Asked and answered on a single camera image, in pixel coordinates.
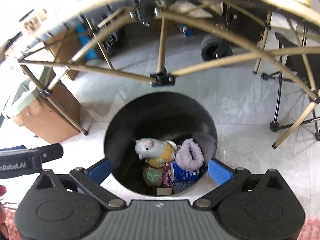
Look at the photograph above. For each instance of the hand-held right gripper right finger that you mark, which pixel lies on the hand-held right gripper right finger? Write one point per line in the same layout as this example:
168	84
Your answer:
220	171

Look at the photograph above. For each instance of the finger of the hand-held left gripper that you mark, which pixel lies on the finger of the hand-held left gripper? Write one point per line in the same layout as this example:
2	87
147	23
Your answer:
12	148
52	152

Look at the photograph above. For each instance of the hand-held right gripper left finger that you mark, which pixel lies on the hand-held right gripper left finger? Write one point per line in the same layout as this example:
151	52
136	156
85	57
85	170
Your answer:
101	171

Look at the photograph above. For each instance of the lilac fluffy cloth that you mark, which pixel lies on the lilac fluffy cloth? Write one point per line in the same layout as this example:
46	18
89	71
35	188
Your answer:
190	157

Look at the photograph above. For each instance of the blue tissue packet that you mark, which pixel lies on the blue tissue packet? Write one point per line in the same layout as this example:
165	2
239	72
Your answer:
183	173

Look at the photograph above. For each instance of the lavender mesh cloth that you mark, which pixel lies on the lavender mesh cloth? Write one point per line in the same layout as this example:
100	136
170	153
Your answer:
185	185

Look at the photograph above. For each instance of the yellow white plush toy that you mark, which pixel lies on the yellow white plush toy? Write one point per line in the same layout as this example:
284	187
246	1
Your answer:
152	176

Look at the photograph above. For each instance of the purple satin cloth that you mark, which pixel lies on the purple satin cloth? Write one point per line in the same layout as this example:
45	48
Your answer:
167	177

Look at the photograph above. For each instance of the yellow white plush hamster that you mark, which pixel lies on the yellow white plush hamster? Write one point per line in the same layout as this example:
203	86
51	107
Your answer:
152	150

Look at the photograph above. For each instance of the black round bin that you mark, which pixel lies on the black round bin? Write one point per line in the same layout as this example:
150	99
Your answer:
160	115

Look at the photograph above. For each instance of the person's left hand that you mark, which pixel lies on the person's left hand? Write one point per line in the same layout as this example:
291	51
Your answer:
2	215

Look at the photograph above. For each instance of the cardboard box with green liner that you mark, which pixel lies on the cardboard box with green liner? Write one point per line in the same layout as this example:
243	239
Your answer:
50	115

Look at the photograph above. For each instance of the large brown cardboard box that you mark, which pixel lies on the large brown cardboard box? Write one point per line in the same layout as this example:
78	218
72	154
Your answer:
65	52

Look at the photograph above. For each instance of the blue case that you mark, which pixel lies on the blue case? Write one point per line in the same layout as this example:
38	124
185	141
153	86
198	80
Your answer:
86	47

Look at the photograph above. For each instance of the black wagon wheel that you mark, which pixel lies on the black wagon wheel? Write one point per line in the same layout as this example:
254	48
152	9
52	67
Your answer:
210	47

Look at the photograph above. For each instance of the clear snack jar black lid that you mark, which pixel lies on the clear snack jar black lid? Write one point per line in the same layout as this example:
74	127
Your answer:
32	22

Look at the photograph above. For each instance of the black folding chair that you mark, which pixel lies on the black folding chair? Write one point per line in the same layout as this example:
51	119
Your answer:
300	65

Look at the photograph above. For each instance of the olive slatted folding table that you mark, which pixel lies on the olive slatted folding table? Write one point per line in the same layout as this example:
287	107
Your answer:
162	50

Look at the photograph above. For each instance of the beige folding wagon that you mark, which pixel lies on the beige folding wagon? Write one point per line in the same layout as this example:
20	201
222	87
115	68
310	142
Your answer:
185	6

